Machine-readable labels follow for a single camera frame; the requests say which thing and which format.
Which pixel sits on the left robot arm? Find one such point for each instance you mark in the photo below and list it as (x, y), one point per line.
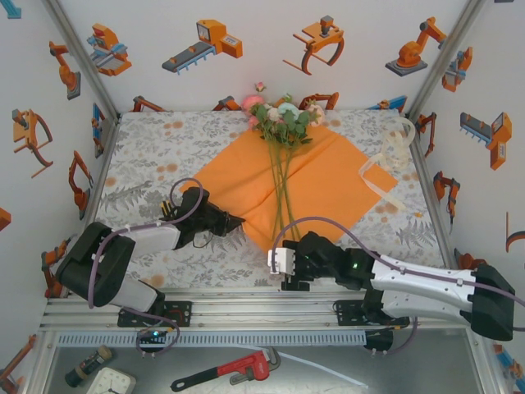
(152, 240)

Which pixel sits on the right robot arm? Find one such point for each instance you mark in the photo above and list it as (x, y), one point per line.
(410, 283)

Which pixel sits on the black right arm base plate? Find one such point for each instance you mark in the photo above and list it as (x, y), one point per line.
(348, 314)

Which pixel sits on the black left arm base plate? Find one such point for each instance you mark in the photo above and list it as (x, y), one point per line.
(180, 314)

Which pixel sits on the white plastic strip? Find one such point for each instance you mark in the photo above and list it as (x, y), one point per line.
(328, 371)

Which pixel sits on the artificial flower bouquet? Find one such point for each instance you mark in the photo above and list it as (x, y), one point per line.
(283, 127)

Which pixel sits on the cream printed ribbon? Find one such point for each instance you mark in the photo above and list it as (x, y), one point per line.
(393, 147)

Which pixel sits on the orange wrapping paper sheet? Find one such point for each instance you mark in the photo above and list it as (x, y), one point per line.
(328, 176)

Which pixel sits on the floral patterned tablecloth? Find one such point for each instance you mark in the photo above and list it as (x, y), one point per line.
(184, 135)

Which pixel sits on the yellow black hand tool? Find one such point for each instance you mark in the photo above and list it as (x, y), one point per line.
(167, 208)

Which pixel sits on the dark bottle with cork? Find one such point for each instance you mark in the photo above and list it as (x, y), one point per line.
(88, 365)

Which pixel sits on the small black electronics box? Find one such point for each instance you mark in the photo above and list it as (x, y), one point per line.
(153, 334)
(379, 340)

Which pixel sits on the aluminium frame cross rail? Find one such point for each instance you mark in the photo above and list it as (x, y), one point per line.
(262, 312)

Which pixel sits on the red pipe wrench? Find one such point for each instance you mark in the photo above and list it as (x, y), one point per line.
(246, 367)

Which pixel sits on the white alarm clock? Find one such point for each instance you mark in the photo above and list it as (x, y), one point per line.
(110, 381)

